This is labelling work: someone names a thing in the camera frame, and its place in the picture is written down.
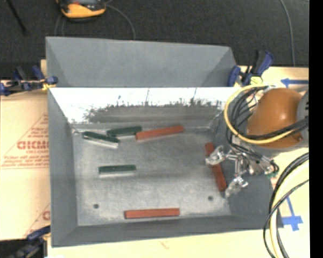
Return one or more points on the brown cardboard board red print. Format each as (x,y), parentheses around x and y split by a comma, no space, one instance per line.
(21,187)

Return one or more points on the red-brown flat block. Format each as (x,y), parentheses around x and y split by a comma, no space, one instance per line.
(218,175)
(159,132)
(151,213)

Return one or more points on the grey metal bin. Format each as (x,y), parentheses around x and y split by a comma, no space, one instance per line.
(156,171)

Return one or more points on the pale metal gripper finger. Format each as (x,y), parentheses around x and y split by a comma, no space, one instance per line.
(235,185)
(216,156)

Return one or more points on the dark green flat block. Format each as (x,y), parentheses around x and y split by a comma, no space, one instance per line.
(117,168)
(100,138)
(123,131)

